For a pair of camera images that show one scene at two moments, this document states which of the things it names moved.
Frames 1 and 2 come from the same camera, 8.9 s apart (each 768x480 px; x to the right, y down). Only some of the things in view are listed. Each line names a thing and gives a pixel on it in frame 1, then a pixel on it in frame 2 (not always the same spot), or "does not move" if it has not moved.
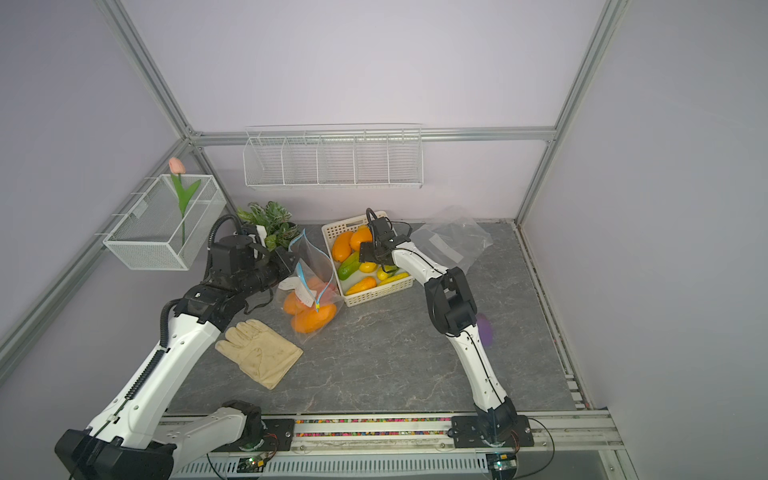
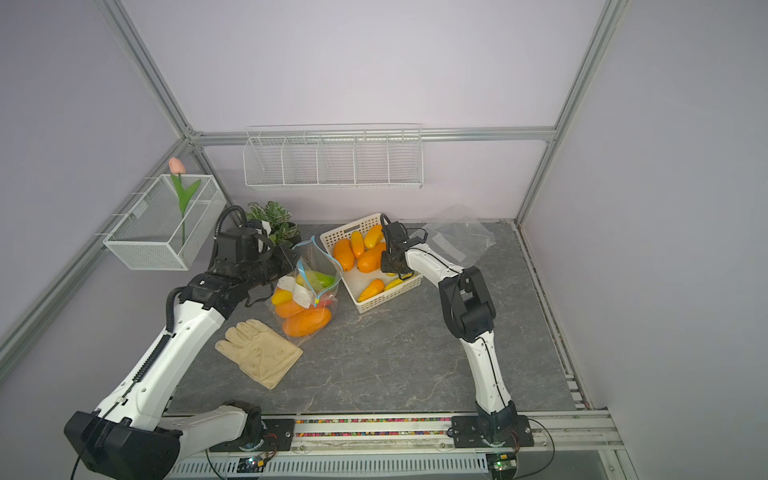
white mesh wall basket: [150, 235] does not move
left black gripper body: [266, 273] does not move
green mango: [349, 265] -> [319, 279]
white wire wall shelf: [335, 156] does not move
